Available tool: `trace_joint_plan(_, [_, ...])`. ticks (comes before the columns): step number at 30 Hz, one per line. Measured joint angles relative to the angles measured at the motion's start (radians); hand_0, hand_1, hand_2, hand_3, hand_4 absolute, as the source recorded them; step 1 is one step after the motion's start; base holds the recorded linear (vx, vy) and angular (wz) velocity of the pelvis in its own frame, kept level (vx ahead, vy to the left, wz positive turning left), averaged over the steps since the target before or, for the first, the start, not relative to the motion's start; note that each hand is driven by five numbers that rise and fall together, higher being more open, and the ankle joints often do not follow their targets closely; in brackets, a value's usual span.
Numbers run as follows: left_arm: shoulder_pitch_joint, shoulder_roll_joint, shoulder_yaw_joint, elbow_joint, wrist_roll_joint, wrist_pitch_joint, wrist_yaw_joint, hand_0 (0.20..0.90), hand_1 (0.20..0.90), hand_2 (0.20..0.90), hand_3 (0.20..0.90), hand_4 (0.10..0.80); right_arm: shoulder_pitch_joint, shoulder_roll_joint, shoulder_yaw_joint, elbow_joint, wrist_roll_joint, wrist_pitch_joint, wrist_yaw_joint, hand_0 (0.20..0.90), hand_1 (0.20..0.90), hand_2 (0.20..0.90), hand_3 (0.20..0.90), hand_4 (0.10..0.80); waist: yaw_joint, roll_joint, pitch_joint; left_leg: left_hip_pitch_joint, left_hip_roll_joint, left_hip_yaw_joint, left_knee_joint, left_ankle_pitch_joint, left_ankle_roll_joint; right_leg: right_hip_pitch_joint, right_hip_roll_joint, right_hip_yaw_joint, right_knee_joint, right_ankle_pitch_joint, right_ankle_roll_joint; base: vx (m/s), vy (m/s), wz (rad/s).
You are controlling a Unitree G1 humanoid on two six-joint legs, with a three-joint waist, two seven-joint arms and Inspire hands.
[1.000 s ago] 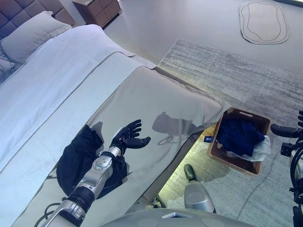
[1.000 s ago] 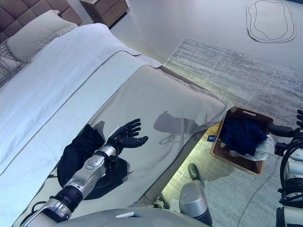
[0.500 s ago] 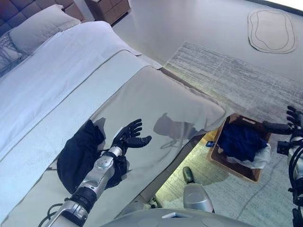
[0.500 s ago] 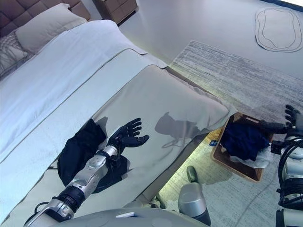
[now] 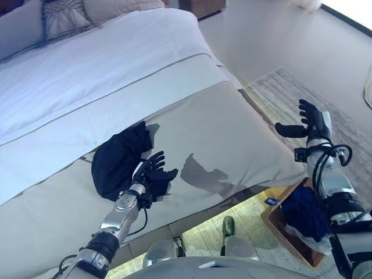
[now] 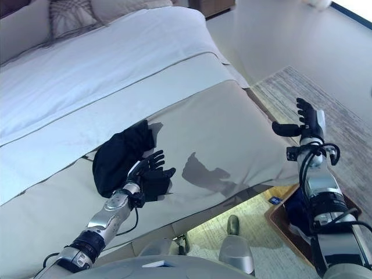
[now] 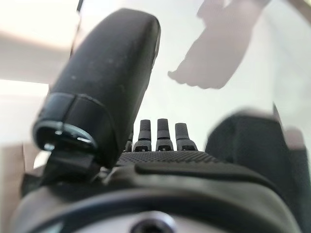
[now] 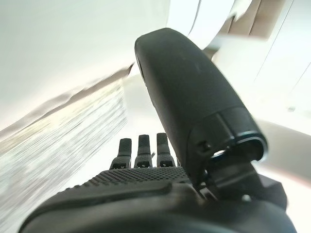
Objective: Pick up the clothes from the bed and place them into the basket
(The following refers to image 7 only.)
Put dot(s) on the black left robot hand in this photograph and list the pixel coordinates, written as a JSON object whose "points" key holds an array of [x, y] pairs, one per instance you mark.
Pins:
{"points": [[145, 189]]}

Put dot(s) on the black garment with white label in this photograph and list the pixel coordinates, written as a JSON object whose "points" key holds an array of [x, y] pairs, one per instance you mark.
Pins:
{"points": [[255, 145]]}

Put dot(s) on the beige bed cover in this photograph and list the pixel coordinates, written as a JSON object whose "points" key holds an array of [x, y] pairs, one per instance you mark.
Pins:
{"points": [[184, 104]]}

